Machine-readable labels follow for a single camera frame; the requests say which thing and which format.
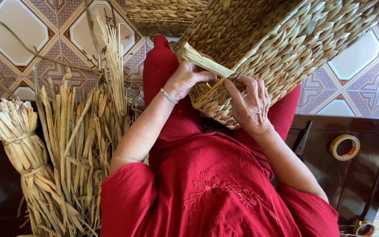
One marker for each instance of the loose pile of dried stalks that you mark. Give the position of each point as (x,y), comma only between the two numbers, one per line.
(77,154)

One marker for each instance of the person's left hand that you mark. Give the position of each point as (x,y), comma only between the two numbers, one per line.
(184,80)

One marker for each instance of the person's right hand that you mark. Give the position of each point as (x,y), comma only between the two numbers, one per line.
(252,108)

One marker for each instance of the small woven straw basket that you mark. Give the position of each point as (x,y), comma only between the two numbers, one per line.
(163,16)

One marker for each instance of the bunch of thin pale straws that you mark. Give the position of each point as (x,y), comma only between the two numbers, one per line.
(114,65)

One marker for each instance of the red trousers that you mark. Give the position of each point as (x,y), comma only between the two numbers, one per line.
(163,98)

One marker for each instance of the red embroidered dress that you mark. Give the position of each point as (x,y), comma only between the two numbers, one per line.
(209,197)

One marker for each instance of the dried weaving strand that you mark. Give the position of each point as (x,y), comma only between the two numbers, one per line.
(202,61)

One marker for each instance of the large woven straw basket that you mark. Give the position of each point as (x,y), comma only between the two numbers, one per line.
(275,42)

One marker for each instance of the long thin dry stem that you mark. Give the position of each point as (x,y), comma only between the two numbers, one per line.
(38,53)

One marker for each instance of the tied bundle of dried stalks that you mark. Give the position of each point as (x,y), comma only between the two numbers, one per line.
(25,151)

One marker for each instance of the clear tape roll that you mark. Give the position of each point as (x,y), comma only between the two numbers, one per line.
(360,224)
(336,144)

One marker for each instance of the black metal scissors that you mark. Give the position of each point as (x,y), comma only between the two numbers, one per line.
(303,141)

